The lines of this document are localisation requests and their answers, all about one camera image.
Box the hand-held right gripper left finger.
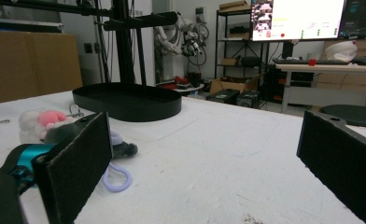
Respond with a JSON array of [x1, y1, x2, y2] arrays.
[[31, 111, 114, 224]]

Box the dark computer monitor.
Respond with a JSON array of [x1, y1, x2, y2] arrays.
[[338, 0, 366, 40]]

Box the flat cardboard boxes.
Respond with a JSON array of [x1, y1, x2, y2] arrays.
[[218, 0, 251, 12]]

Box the large brown cardboard sheet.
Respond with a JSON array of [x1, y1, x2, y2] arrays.
[[0, 29, 83, 105]]

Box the black keyboard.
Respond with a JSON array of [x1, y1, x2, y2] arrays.
[[272, 58, 349, 66]]

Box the dark green pink plush keychain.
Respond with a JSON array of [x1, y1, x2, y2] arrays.
[[18, 109, 139, 193]]

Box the black rig frame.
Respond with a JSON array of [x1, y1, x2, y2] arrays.
[[0, 0, 136, 87]]

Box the round white table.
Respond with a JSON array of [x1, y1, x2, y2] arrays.
[[158, 76, 205, 93]]

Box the white table mat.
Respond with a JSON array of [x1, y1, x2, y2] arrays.
[[0, 90, 366, 224]]

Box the metal ring keychain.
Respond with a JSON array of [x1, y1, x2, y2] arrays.
[[68, 102, 85, 119]]

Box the lit computer monitor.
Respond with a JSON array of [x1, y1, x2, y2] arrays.
[[250, 0, 347, 42]]

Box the black metal shelf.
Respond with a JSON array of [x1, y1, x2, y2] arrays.
[[214, 8, 268, 79]]

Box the black hanger stand with tray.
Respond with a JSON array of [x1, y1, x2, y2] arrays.
[[72, 11, 183, 123]]

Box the black round stool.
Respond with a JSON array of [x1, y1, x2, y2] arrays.
[[319, 104, 366, 130]]

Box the black computer tower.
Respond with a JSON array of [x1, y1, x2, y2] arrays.
[[205, 89, 241, 105], [235, 91, 262, 109]]

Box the white cap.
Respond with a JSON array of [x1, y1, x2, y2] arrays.
[[323, 40, 359, 63]]

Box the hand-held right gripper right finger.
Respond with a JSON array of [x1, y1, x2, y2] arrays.
[[296, 110, 366, 224]]

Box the open cardboard box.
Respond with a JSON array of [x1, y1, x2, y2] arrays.
[[208, 74, 265, 95]]

